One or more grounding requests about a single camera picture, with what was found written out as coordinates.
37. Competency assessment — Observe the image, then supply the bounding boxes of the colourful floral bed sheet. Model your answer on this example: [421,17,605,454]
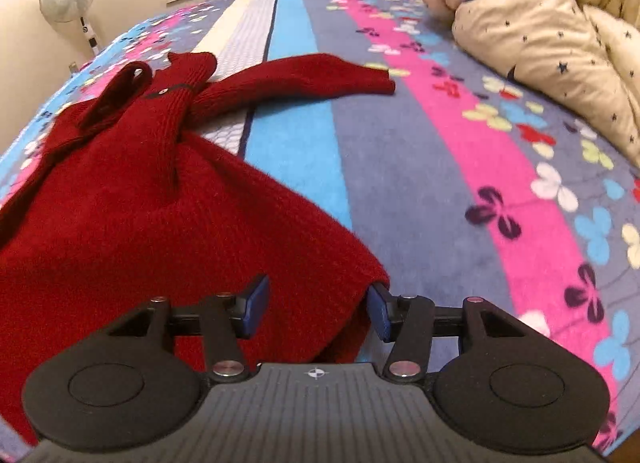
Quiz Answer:
[1,0,639,453]

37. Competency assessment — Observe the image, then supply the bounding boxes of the red knitted sweater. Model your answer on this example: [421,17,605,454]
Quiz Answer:
[1,53,395,438]

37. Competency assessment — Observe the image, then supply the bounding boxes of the cream star pattern duvet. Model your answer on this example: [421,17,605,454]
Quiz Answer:
[422,0,639,164]

